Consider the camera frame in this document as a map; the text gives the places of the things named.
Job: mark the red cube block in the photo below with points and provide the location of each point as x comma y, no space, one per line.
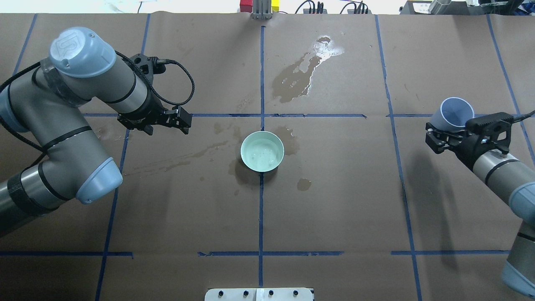
245,6

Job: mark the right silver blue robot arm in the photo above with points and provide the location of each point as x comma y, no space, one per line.
514,183

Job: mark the light blue plastic cup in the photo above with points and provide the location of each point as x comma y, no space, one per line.
453,113

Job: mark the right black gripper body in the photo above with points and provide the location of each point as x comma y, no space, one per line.
464,147

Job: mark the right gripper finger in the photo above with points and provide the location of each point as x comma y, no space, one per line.
440,142
443,128

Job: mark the aluminium frame post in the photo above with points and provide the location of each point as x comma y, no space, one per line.
262,9

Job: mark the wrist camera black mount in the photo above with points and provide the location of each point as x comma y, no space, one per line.
148,66
498,129

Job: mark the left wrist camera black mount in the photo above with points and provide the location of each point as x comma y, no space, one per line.
148,66

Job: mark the silver metal cylinder weight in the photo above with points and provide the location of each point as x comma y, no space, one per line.
439,7

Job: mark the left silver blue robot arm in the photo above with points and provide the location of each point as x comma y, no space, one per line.
40,106

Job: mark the yellow cube block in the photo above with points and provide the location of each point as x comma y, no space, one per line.
275,5

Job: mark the mint green bowl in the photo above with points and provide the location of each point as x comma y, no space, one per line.
262,151

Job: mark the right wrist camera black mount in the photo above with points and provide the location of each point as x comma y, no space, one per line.
498,129

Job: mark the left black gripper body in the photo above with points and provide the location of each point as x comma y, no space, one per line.
145,116

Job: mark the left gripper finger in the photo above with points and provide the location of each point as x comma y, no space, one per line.
182,126
177,113

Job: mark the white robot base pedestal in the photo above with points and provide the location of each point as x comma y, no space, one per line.
260,294

